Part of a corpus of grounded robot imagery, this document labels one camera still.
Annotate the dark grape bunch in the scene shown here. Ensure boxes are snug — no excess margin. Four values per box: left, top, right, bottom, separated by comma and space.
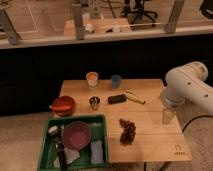
119, 119, 136, 145

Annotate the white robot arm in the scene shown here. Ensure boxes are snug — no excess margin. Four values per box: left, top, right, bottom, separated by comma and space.
160, 61, 213, 124

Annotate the yellow banana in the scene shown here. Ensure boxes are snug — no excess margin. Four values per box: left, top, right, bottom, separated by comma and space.
124, 90, 145, 105

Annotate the black rectangular sponge block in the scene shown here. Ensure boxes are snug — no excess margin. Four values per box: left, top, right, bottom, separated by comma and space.
108, 94, 126, 104

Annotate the blue cup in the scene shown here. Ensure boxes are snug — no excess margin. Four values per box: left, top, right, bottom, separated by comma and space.
110, 75, 122, 89

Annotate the small steel cup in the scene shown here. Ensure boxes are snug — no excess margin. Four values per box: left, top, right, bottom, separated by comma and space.
89, 96, 100, 110

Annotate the blue grey sponge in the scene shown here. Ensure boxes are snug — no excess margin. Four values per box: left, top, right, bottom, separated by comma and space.
90, 140, 104, 164

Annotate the purple bowl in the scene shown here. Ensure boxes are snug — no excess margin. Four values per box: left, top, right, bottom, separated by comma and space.
62, 121, 91, 151

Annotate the green plastic bin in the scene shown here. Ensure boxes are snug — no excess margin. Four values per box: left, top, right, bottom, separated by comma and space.
37, 114, 108, 171

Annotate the grey cloth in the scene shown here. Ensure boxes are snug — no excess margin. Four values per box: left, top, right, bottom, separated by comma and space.
53, 148, 80, 168

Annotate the red bowl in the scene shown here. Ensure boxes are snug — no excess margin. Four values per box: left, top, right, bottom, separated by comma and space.
50, 96, 75, 116

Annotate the black office chair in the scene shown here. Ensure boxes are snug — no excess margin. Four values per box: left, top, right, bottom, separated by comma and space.
121, 0, 158, 25

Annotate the black cable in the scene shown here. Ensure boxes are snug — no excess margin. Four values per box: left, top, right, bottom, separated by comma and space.
181, 114, 213, 133

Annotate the right metal post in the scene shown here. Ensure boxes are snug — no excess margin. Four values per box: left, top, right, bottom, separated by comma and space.
164, 0, 185, 34

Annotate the metal post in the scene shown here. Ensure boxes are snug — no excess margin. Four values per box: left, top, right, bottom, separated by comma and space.
164, 0, 185, 34
0, 9, 20, 45
72, 4, 85, 40

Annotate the black handled utensil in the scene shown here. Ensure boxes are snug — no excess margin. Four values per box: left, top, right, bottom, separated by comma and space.
48, 126, 67, 171

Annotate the middle metal post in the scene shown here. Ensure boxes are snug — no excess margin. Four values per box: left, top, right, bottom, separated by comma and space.
72, 4, 85, 40

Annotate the left metal post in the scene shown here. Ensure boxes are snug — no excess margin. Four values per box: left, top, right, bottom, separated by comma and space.
0, 9, 20, 45

